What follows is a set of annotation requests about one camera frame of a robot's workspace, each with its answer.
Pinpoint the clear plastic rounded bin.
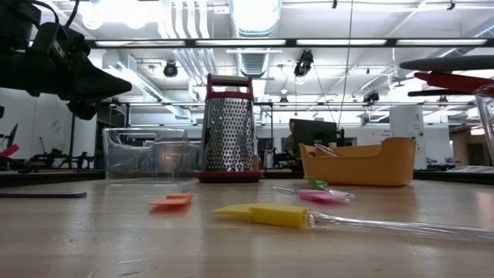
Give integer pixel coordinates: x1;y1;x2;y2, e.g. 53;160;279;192
473;83;494;168

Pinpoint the white cylindrical column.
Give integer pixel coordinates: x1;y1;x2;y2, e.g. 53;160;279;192
388;103;428;168

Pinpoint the black background robot equipment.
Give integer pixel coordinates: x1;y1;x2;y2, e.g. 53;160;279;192
26;137;96;171

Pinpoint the person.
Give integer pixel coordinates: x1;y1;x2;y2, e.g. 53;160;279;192
283;119;299;158

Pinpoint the steel box grater red trim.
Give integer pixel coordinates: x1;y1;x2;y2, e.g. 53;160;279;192
195;73;266;185

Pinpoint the black ceiling spotlight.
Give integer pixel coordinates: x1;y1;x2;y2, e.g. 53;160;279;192
293;49;315;78
162;60;180;79
362;90;381;106

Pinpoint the clear plastic handled bin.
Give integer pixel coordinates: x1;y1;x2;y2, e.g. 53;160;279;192
102;127;201;182

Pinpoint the black overhead crossbar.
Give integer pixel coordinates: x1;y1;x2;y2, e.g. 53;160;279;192
85;37;494;49

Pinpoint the black metal table frame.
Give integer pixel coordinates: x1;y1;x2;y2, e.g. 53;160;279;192
0;168;494;186

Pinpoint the iridescent rainbow knife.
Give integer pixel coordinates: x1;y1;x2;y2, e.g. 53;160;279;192
313;143;343;158

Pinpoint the thin hanging cable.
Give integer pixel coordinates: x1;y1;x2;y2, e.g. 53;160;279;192
337;0;354;129

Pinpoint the red background object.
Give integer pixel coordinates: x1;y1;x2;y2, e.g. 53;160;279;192
0;144;20;158

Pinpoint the orange mini spatula clear handle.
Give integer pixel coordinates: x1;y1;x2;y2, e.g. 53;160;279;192
148;192;193;208

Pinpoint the silver ceiling air duct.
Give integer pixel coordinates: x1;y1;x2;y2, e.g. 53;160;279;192
227;0;285;78

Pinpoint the orange plastic bin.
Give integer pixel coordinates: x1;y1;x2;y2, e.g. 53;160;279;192
299;136;418;188

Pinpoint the green mini spatula clear handle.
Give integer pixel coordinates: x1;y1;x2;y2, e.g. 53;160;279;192
303;175;356;204

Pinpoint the black computer monitor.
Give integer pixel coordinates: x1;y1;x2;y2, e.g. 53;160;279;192
293;118;340;151

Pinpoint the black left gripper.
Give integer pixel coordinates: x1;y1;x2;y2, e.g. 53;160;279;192
0;19;134;120

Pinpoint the red serving spoon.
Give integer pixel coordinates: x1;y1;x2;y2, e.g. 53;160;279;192
414;71;494;94

